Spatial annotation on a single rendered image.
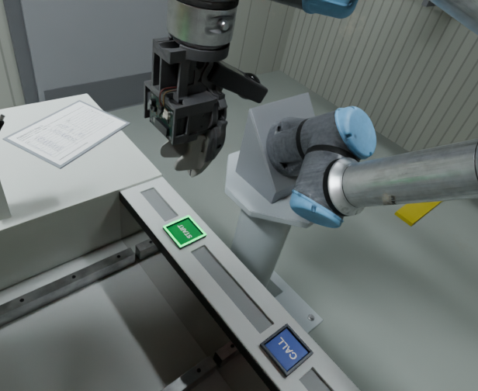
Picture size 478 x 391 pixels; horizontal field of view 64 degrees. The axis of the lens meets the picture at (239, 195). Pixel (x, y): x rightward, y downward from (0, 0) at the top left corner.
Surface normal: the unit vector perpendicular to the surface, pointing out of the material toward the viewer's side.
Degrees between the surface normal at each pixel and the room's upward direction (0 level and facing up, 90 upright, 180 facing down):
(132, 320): 0
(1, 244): 90
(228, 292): 0
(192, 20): 89
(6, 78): 90
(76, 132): 0
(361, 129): 42
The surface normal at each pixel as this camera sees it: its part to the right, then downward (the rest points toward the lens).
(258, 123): 0.59, -0.06
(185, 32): -0.33, 0.59
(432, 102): -0.74, 0.34
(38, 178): 0.18, -0.73
